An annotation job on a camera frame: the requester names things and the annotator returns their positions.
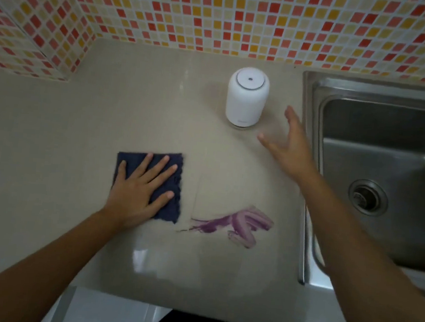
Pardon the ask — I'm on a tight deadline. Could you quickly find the person's left hand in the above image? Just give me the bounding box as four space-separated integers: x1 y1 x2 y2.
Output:
100 148 180 233

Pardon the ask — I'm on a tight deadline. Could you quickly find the person's right hand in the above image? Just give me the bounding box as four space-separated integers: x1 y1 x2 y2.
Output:
253 103 326 186

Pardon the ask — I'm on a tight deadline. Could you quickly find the dark blue cloth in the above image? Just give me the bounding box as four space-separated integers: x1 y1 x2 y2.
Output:
109 147 187 225

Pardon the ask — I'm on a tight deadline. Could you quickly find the white cylindrical humidifier body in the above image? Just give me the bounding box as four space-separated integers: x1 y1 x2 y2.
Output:
223 65 272 130

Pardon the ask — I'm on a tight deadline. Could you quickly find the person's left forearm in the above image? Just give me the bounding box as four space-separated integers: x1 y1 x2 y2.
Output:
0 200 126 322

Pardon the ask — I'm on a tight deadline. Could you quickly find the person's right forearm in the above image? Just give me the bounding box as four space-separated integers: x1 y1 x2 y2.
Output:
285 169 425 322

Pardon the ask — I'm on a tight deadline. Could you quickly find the stainless steel double sink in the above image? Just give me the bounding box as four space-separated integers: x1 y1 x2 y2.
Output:
283 70 425 300

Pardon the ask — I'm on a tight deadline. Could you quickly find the round steel drain strainer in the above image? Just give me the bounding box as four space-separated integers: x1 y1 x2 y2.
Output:
346 178 390 218

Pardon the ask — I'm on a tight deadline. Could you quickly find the purple smear stain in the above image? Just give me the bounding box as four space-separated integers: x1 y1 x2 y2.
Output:
178 199 276 252

